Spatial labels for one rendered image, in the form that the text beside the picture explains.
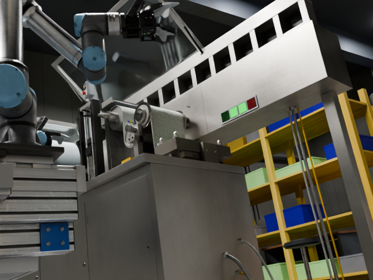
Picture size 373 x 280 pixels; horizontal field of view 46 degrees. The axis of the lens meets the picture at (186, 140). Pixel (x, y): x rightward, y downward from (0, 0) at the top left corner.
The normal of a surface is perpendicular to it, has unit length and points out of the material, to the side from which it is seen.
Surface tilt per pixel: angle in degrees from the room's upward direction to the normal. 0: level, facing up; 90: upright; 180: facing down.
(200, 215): 90
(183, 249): 90
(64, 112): 90
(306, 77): 90
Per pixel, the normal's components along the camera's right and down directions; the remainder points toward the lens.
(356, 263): -0.77, -0.11
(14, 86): 0.15, -0.22
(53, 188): 0.56, -0.35
